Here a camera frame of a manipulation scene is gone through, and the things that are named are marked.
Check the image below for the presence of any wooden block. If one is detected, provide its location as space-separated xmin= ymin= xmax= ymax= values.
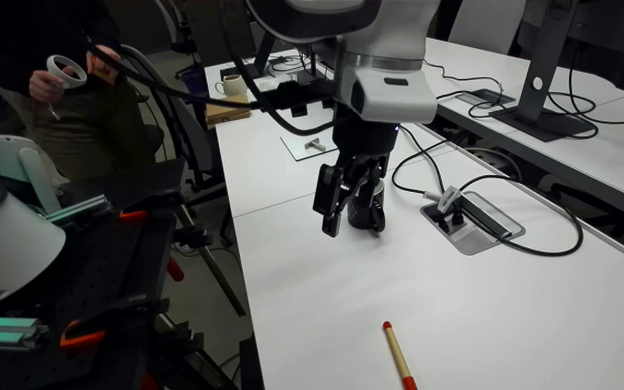
xmin=204 ymin=99 xmax=254 ymax=125

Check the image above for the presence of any person's left hand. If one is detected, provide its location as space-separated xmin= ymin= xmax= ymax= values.
xmin=84 ymin=42 xmax=124 ymax=78

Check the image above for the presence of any grey chair backrest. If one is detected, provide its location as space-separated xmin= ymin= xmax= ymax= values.
xmin=446 ymin=0 xmax=528 ymax=56

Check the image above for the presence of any black cable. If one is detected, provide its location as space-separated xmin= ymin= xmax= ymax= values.
xmin=426 ymin=61 xmax=526 ymax=120
xmin=388 ymin=139 xmax=450 ymax=199
xmin=397 ymin=128 xmax=450 ymax=194
xmin=459 ymin=170 xmax=584 ymax=259
xmin=549 ymin=66 xmax=624 ymax=141

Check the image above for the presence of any monitor with silver stand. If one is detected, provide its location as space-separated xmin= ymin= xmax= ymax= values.
xmin=490 ymin=0 xmax=601 ymax=142

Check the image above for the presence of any black mug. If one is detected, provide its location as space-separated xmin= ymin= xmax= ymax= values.
xmin=345 ymin=193 xmax=388 ymax=234

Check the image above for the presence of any tan marker with red caps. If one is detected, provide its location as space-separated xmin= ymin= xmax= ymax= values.
xmin=381 ymin=320 xmax=420 ymax=390

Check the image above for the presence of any small red clamp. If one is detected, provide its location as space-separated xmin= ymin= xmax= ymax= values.
xmin=164 ymin=255 xmax=186 ymax=284

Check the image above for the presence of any black office chair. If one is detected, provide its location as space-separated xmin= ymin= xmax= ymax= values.
xmin=119 ymin=41 xmax=231 ymax=207

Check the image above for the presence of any small white cup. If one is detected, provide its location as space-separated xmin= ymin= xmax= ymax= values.
xmin=214 ymin=72 xmax=251 ymax=99

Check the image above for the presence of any black robot cable hose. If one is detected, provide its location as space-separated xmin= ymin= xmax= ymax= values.
xmin=83 ymin=39 xmax=341 ymax=139

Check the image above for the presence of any grey power plug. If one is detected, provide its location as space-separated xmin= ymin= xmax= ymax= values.
xmin=433 ymin=183 xmax=464 ymax=217

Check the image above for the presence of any person in dark sweater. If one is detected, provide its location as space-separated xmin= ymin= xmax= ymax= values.
xmin=0 ymin=0 xmax=157 ymax=196

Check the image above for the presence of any orange clamp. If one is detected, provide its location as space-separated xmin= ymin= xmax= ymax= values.
xmin=58 ymin=319 xmax=106 ymax=352
xmin=118 ymin=207 xmax=150 ymax=222

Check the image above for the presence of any black tripod leg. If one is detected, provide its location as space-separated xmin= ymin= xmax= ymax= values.
xmin=171 ymin=204 xmax=251 ymax=319

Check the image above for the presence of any silver desk outlet box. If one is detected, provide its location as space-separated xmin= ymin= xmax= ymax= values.
xmin=418 ymin=188 xmax=528 ymax=257

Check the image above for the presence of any black robot mounting cart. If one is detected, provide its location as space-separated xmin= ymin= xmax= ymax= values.
xmin=0 ymin=153 xmax=255 ymax=390

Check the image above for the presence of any dark laptop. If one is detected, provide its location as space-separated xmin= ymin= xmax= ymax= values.
xmin=219 ymin=29 xmax=278 ymax=81

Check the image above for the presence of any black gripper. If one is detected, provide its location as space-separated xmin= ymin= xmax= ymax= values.
xmin=310 ymin=116 xmax=404 ymax=237

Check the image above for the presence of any aluminium extrusion rail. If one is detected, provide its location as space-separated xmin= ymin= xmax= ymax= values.
xmin=41 ymin=193 xmax=113 ymax=224
xmin=0 ymin=313 xmax=48 ymax=349

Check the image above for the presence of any dark desk outlet box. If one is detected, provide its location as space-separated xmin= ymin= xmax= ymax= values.
xmin=462 ymin=86 xmax=518 ymax=108

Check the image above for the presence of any person's right hand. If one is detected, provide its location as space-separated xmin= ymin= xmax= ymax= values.
xmin=28 ymin=66 xmax=70 ymax=105

